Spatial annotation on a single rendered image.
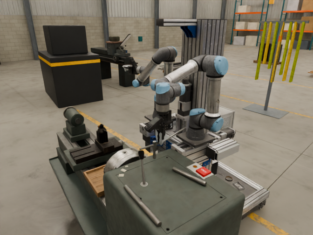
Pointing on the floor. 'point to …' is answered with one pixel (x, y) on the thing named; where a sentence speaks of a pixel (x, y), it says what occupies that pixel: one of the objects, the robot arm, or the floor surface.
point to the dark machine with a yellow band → (70, 66)
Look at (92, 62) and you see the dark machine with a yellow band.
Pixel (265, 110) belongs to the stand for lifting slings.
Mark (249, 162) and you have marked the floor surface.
